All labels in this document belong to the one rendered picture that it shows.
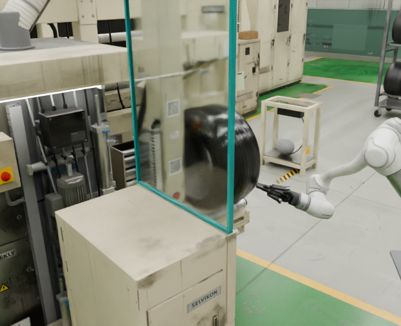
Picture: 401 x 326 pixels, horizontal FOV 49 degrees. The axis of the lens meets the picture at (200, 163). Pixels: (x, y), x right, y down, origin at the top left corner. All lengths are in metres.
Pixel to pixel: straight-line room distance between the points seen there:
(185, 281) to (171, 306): 0.09
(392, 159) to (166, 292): 1.11
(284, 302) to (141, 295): 2.01
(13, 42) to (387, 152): 1.58
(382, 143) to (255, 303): 1.63
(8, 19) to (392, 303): 2.87
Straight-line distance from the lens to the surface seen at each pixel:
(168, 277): 1.35
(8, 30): 1.96
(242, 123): 2.23
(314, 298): 3.29
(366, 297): 3.40
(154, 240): 1.44
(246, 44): 7.10
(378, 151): 1.96
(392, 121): 2.15
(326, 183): 2.52
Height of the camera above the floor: 2.02
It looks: 22 degrees down
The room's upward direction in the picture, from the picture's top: 1 degrees counter-clockwise
